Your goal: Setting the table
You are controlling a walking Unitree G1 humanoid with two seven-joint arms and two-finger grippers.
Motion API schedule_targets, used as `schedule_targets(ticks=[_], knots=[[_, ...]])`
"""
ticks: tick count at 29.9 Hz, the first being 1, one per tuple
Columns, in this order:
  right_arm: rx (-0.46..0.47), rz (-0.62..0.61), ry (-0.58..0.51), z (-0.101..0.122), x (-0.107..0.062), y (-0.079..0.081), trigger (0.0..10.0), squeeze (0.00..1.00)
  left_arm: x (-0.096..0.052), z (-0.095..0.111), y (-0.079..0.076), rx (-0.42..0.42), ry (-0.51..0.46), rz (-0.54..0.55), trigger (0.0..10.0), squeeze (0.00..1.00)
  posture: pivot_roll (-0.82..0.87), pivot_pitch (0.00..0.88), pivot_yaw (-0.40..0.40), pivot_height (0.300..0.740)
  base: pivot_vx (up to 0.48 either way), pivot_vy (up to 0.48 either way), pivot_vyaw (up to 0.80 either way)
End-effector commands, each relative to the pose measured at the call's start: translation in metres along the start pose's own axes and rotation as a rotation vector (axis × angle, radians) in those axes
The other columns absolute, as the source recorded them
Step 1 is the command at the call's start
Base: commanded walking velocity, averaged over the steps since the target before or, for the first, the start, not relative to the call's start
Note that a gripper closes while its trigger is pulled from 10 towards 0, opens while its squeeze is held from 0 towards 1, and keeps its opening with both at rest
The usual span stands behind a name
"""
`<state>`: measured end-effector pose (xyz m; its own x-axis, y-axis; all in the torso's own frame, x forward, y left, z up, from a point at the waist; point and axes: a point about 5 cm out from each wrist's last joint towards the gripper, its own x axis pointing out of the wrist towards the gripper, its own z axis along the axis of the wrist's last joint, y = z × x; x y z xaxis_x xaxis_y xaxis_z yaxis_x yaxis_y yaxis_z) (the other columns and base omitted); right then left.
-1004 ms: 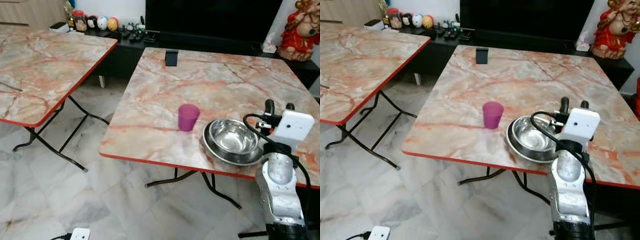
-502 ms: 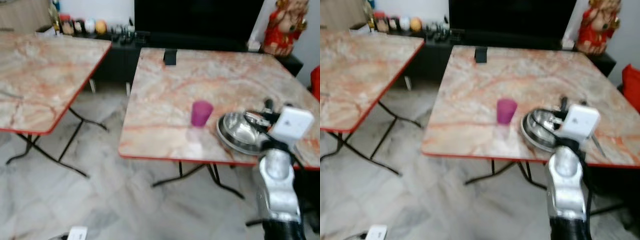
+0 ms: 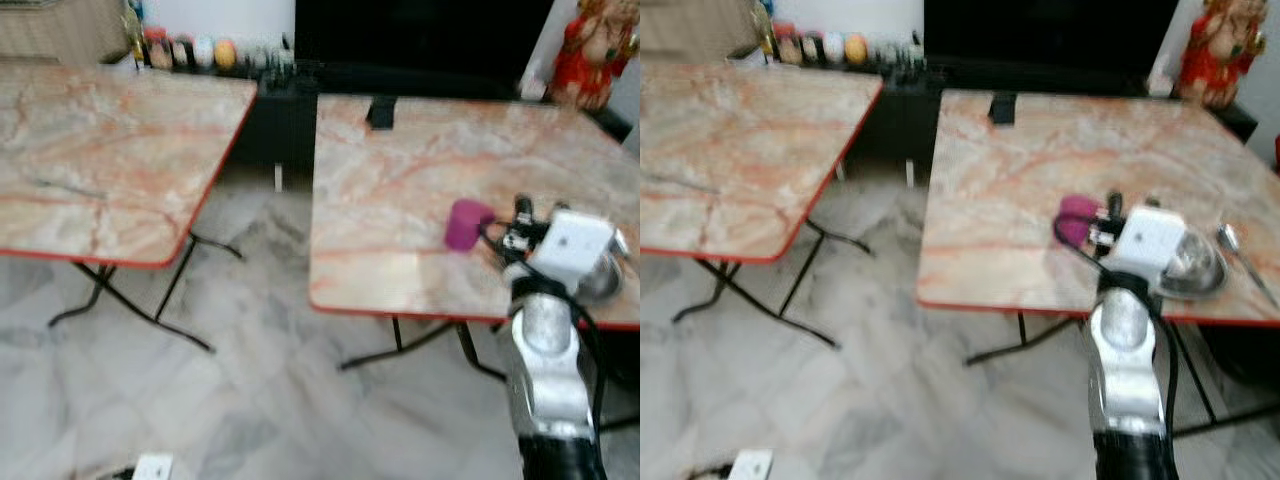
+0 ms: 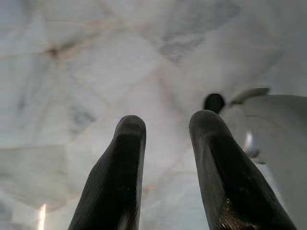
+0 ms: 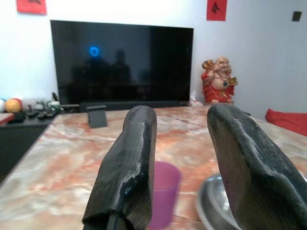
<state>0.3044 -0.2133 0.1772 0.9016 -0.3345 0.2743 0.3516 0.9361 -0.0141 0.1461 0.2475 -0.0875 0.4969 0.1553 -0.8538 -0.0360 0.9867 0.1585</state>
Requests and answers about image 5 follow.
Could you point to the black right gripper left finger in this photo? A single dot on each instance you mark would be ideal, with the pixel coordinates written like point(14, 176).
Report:
point(127, 172)

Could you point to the laughing Buddha statue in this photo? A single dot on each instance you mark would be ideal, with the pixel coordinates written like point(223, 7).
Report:
point(221, 81)

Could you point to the purple plastic cup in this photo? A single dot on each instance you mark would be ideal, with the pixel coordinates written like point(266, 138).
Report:
point(165, 187)

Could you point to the stainless steel bowl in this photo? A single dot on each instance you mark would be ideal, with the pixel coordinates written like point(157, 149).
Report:
point(211, 203)

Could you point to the black remote control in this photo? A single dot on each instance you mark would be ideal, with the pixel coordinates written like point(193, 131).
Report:
point(44, 115)
point(31, 113)

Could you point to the black television console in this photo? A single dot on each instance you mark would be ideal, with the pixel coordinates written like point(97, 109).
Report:
point(19, 143)

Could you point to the green jade ornament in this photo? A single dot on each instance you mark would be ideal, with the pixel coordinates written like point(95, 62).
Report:
point(50, 105)

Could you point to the black flat television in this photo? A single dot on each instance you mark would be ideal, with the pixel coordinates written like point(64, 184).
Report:
point(120, 60)

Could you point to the orange yellow ball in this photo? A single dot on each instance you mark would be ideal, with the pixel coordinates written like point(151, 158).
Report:
point(14, 105)

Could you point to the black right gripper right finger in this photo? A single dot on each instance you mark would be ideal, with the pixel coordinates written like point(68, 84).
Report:
point(251, 172)

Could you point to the red paper wall poster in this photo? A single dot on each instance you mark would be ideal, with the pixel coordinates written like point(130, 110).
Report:
point(31, 6)
point(216, 10)

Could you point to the red cushion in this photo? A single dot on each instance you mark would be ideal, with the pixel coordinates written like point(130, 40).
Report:
point(287, 121)

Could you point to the black soundbar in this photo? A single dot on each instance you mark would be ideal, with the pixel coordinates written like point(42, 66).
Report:
point(115, 106)

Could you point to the white tissue pack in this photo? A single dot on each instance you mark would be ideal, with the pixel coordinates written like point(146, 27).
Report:
point(196, 100)

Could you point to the small black box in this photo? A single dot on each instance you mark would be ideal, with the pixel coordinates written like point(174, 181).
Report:
point(19, 117)

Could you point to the black wall switch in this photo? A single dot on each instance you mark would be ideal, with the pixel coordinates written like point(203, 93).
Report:
point(297, 16)

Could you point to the black folding stand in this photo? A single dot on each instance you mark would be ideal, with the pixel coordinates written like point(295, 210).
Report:
point(97, 118)

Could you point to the white ball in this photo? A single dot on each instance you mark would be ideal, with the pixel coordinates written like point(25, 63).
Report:
point(2, 105)

